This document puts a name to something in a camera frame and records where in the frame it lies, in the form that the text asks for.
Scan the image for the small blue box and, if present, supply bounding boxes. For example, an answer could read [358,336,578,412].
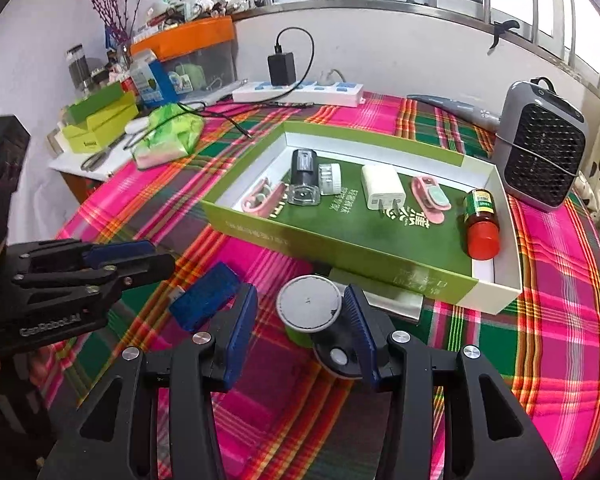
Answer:
[169,261,241,332]

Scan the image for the small white ribbed jar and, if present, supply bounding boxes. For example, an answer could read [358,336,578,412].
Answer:
[317,161,344,196]

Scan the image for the green tissue pack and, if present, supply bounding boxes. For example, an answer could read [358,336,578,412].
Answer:
[132,101,205,170]

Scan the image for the black window hook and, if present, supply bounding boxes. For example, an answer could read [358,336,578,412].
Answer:
[487,20,521,51]

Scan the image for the lime green cardboard box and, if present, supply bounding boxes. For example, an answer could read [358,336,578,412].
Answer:
[61,102,140,153]

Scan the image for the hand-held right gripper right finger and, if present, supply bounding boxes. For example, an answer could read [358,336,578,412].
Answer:
[342,284,563,480]

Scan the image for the plaid tablecloth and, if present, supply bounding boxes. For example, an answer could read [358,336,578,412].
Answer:
[35,91,600,480]

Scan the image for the blue carton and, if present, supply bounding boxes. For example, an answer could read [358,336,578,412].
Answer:
[130,50,178,108]

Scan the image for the black power adapter with cable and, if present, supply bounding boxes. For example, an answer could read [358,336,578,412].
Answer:
[267,27,315,87]

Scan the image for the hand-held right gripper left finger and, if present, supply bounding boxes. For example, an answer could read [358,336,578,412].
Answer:
[37,282,259,480]

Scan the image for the glass jar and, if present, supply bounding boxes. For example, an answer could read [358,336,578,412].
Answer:
[66,45,92,96]

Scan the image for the clear storage box orange lid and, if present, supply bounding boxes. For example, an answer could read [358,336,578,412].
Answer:
[130,16,238,106]

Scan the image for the white power strip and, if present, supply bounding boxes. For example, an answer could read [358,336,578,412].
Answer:
[231,80,365,108]

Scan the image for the dotted cream curtain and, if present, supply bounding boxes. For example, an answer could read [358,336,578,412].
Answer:
[572,35,600,251]

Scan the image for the green and white cardboard box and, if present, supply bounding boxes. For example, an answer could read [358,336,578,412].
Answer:
[200,120,523,316]

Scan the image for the brown bottle with red cap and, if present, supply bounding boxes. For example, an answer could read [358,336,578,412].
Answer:
[462,188,502,262]

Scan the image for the grey blue handheld device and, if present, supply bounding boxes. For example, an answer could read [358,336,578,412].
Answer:
[406,92,503,128]

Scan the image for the white side cabinet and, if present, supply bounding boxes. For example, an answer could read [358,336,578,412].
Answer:
[47,120,136,206]

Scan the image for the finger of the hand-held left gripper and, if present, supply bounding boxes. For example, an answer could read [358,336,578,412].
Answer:
[19,240,156,272]
[12,254,175,307]

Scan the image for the pink looped earphone holder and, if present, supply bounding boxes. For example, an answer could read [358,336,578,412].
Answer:
[241,177,286,218]

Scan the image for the black round device white button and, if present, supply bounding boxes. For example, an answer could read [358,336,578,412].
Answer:
[310,325,368,381]

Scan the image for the thin black cable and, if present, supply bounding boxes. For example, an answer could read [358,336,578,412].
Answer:
[122,101,255,151]

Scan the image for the black bottle with clear cap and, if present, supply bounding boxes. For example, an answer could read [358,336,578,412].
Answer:
[286,149,323,207]

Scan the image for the purple flower branches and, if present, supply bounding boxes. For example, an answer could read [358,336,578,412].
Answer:
[72,0,153,46]

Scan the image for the grey space heater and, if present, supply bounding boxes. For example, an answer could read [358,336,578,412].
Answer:
[492,77,590,212]

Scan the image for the pink clip with green pad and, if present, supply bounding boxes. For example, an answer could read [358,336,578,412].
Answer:
[411,175,453,223]

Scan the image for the pile of assorted clutter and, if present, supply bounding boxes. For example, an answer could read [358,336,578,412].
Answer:
[130,0,246,28]

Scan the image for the green jar with grey lid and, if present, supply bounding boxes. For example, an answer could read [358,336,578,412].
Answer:
[275,275,343,348]

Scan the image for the white charger plug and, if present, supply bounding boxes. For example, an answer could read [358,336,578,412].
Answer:
[361,164,407,218]

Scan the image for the dark green cardboard box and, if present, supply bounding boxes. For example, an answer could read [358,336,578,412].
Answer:
[66,81,127,123]

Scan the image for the metal window grille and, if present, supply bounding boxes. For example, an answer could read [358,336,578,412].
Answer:
[200,0,600,101]

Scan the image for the scissors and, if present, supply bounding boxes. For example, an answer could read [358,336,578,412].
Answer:
[80,137,131,172]

